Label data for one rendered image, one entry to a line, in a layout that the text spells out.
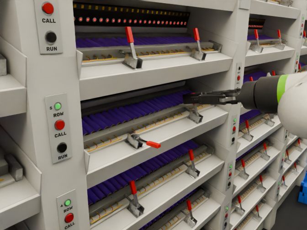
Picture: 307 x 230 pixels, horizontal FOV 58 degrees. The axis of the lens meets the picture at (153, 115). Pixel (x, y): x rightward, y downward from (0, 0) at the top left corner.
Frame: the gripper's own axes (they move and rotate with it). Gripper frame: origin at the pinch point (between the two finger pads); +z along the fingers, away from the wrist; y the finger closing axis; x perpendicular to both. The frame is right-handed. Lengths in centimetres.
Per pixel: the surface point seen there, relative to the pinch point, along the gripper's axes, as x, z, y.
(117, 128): -2.5, 3.9, -28.7
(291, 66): 1, -2, 88
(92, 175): -9.2, -0.9, -40.9
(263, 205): -81, 18, 84
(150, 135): -6.6, 1.6, -19.9
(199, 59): 11.4, -4.0, -1.0
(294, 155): -64, 12, 130
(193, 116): -5.6, 0.6, -1.0
